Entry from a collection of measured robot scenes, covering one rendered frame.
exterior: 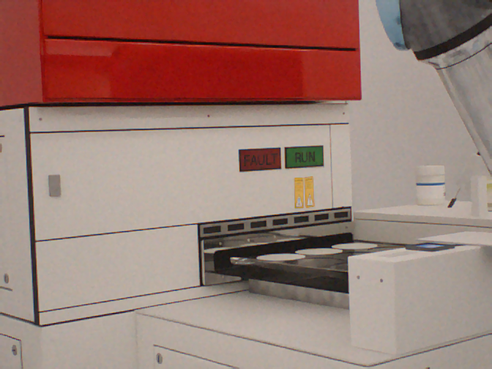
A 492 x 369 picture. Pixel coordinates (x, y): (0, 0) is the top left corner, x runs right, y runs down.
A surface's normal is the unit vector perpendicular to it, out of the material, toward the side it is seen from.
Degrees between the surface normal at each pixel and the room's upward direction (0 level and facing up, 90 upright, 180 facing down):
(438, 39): 113
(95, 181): 90
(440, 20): 108
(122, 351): 90
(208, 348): 90
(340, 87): 90
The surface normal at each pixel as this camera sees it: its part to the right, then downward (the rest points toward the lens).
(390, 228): -0.78, 0.06
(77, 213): 0.63, 0.02
